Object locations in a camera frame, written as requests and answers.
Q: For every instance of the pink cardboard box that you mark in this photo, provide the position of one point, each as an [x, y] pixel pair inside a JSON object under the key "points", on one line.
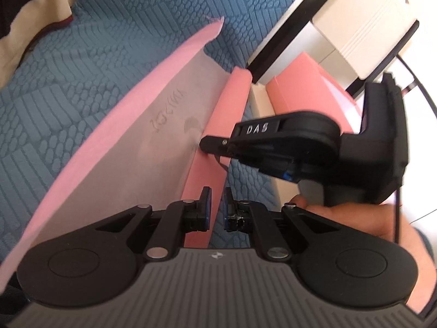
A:
{"points": [[300, 82]]}

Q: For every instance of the pink cloth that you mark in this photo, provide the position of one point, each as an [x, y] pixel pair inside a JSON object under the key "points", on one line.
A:
{"points": [[136, 136]]}

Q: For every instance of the person's right forearm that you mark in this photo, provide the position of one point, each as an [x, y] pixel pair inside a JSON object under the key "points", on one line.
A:
{"points": [[421, 280]]}

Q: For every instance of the blue textured bed cover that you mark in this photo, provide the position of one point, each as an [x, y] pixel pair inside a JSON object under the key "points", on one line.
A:
{"points": [[102, 75]]}

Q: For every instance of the striped blanket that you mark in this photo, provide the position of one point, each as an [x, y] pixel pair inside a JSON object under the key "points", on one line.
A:
{"points": [[51, 0]]}

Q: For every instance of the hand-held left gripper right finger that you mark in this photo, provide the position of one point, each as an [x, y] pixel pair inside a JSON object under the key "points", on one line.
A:
{"points": [[227, 211]]}

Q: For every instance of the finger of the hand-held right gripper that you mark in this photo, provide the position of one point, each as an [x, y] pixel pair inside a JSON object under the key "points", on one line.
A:
{"points": [[273, 167], [215, 144]]}

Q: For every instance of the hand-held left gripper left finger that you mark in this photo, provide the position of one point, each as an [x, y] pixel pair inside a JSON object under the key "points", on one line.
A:
{"points": [[206, 208]]}

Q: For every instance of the grey curved metal frame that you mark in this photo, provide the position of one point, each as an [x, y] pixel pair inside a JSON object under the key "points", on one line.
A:
{"points": [[411, 86]]}

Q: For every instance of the white folding chair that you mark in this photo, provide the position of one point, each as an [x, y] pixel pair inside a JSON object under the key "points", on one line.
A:
{"points": [[362, 24]]}

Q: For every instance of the person's right hand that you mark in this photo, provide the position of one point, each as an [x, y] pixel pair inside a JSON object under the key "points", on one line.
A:
{"points": [[348, 220]]}

